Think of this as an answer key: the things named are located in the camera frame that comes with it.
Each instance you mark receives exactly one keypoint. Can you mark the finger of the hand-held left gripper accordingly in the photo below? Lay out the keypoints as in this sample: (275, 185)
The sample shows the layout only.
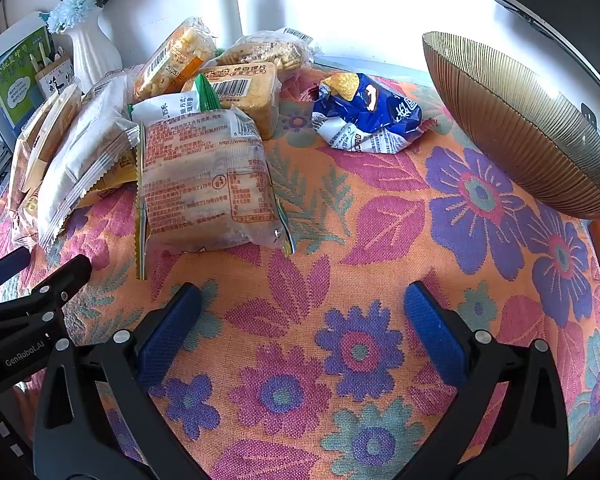
(10, 265)
(60, 280)

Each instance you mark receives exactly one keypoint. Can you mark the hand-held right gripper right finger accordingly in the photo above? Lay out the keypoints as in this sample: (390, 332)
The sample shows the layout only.
(432, 327)

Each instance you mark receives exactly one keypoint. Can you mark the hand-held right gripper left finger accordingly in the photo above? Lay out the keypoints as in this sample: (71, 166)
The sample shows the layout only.
(172, 327)

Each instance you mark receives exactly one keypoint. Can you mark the large clear red-print snack packet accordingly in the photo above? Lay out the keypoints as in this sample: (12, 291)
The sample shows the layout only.
(205, 185)

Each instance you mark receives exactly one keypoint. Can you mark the white green-edged snack packet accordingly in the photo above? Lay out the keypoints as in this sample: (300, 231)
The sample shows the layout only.
(167, 107)

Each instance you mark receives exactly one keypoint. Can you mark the gold ribbed bowl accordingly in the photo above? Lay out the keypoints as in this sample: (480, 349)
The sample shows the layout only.
(525, 135)

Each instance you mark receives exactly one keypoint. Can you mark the blue chip bag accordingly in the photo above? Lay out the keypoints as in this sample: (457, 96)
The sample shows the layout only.
(365, 117)

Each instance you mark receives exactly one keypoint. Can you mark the clear yellow puffed snack packet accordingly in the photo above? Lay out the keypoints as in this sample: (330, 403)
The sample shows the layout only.
(172, 62)

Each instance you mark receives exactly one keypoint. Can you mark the orange bread slice packet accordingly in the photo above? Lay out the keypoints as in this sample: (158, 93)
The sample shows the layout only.
(250, 95)

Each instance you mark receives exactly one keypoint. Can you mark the clear cracker bag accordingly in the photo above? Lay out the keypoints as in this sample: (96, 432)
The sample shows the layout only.
(267, 52)

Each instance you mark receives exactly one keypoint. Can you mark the floral woven tablecloth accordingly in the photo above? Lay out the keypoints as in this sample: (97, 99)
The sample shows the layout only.
(340, 260)

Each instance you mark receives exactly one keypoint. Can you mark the green book in white box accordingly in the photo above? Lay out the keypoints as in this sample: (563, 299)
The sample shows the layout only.
(15, 75)

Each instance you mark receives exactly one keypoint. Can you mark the brown pen holder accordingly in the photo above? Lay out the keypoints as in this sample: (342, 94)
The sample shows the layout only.
(55, 77)

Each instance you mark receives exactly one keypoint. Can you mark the clear crinkled snack packet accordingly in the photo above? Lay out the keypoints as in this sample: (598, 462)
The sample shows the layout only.
(110, 82)

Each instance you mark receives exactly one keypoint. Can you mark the white ribbed vase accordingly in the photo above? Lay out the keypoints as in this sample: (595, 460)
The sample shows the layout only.
(92, 55)

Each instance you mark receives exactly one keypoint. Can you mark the white lamp pole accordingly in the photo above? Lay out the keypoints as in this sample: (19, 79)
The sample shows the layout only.
(226, 15)

